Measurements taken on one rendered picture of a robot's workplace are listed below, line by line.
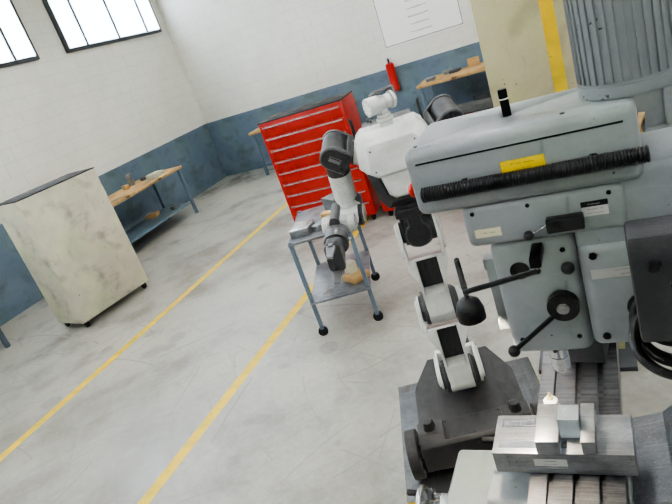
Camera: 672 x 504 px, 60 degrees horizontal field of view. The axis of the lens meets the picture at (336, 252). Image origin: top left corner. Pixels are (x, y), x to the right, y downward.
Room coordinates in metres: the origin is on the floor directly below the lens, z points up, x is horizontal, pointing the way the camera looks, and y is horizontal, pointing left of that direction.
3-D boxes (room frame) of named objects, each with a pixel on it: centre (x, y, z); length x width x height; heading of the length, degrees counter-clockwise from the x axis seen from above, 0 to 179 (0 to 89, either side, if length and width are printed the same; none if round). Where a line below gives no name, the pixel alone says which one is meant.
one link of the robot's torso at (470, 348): (2.17, -0.34, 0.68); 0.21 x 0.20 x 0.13; 170
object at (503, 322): (1.32, -0.37, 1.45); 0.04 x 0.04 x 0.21; 61
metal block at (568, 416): (1.21, -0.43, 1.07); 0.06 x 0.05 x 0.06; 151
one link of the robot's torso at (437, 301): (2.12, -0.33, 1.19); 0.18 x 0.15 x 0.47; 80
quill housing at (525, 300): (1.26, -0.47, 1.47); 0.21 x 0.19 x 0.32; 151
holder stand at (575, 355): (1.64, -0.71, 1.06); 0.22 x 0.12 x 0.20; 144
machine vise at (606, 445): (1.23, -0.41, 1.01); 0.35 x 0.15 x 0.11; 61
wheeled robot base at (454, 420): (2.14, -0.34, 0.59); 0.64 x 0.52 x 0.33; 170
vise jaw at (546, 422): (1.24, -0.38, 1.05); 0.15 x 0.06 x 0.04; 151
